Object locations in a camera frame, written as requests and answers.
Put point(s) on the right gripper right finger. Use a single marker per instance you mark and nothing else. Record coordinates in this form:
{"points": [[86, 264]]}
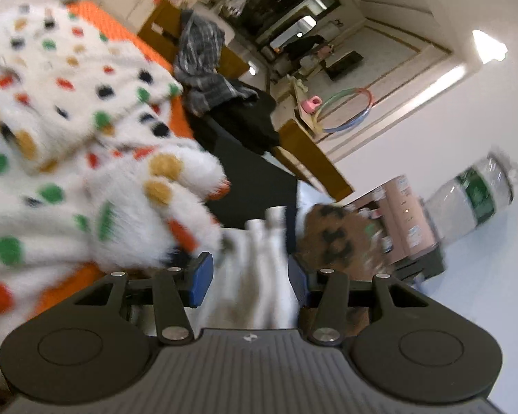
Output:
{"points": [[400, 341]]}

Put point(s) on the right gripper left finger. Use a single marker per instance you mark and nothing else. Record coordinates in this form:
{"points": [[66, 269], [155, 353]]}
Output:
{"points": [[100, 341]]}

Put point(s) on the white fluffy polka-dot garment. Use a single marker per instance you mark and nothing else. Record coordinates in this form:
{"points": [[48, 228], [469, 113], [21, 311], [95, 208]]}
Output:
{"points": [[93, 177]]}

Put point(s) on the black folded clothes left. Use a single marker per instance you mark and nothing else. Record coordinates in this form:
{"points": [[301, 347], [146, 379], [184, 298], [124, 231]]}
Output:
{"points": [[246, 120]]}

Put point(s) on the pink water dispenser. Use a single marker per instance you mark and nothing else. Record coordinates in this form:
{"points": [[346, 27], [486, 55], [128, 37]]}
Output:
{"points": [[409, 242]]}

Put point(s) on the brown patterned knit garment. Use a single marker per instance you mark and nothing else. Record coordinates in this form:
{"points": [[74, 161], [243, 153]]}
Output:
{"points": [[341, 241]]}

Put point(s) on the water dispenser bottle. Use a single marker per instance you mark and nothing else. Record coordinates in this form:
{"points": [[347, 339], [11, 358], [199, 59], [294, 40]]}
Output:
{"points": [[473, 197]]}

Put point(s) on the cream folded garment stack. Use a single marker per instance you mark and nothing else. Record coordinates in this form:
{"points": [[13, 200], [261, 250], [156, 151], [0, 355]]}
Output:
{"points": [[250, 289]]}

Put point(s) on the wooden chair behind table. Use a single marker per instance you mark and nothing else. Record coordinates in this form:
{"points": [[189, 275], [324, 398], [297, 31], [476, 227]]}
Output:
{"points": [[297, 150]]}

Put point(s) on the black folded garment centre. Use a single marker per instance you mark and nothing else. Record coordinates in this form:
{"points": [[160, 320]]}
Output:
{"points": [[255, 184]]}

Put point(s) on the colourful hula hoop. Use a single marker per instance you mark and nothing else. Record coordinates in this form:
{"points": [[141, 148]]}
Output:
{"points": [[340, 101]]}

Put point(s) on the pink kettlebell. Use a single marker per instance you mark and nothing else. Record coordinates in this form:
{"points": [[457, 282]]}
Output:
{"points": [[312, 104]]}

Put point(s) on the grey plaid shirt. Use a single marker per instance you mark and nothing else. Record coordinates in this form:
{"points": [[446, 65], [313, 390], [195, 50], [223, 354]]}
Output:
{"points": [[204, 87]]}

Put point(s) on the wooden chair left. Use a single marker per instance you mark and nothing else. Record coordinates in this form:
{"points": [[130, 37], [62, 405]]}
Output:
{"points": [[168, 30]]}

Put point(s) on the wall television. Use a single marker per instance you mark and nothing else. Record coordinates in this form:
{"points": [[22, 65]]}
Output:
{"points": [[343, 65]]}

